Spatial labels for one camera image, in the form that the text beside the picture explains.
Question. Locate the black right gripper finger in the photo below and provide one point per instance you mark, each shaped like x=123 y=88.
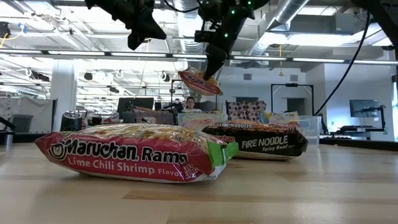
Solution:
x=214 y=62

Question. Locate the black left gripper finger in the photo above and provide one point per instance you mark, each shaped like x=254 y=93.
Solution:
x=135 y=40
x=152 y=29

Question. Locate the lime chili shrimp ramen pack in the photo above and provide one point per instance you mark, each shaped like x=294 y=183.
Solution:
x=196 y=84
x=124 y=155
x=199 y=122

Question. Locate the black Fire Noodle ramen pack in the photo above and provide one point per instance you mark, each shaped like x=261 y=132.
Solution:
x=140 y=109
x=264 y=143

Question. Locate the dark grey plastic bin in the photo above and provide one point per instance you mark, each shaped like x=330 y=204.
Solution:
x=161 y=119

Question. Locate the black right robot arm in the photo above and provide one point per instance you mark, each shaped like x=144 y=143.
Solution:
x=385 y=15

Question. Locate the person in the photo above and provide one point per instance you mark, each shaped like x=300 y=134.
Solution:
x=190 y=104

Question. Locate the patterned chair back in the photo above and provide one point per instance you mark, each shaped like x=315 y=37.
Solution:
x=246 y=110

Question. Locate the long ceiling light bar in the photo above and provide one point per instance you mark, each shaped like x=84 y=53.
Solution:
x=77 y=53

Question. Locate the black computer monitor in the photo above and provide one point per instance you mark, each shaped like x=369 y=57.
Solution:
x=143 y=102
x=124 y=105

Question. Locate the clear plastic bin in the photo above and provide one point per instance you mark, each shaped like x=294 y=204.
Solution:
x=312 y=130
x=180 y=124

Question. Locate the white pillar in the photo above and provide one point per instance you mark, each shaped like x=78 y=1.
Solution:
x=63 y=90

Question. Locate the black round container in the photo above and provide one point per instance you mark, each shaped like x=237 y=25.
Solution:
x=71 y=121

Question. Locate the black ceiling dome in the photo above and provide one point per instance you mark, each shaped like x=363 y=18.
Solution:
x=3 y=29

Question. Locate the white fabric partition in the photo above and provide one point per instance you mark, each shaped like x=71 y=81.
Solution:
x=31 y=107

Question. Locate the grey office chair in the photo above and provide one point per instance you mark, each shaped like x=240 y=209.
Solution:
x=21 y=123

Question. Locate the silver ventilation duct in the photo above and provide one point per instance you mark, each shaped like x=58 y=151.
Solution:
x=280 y=21
x=186 y=31

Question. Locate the black metal frame stand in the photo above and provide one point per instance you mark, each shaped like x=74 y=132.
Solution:
x=292 y=84

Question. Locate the dark wall monitor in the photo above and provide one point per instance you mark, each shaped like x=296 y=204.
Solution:
x=362 y=108

